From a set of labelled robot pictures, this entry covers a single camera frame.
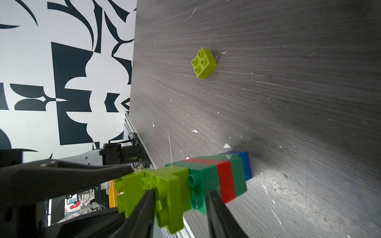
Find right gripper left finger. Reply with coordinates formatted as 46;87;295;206
110;189;156;238

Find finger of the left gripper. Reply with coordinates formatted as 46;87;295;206
1;159;133;205
41;208;126;238

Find small lime lego brick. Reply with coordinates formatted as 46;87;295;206
191;47;217;79
114;170;145;218

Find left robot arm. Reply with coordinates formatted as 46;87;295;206
1;143;140;238

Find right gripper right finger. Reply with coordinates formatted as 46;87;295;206
206;189;248;238

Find long lime lego brick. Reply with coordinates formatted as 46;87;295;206
141;166;191;234

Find dark green lego brick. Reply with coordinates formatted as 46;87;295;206
166;161;221;215
197;153;247;197

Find red lego brick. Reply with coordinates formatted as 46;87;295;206
184;158;236;203

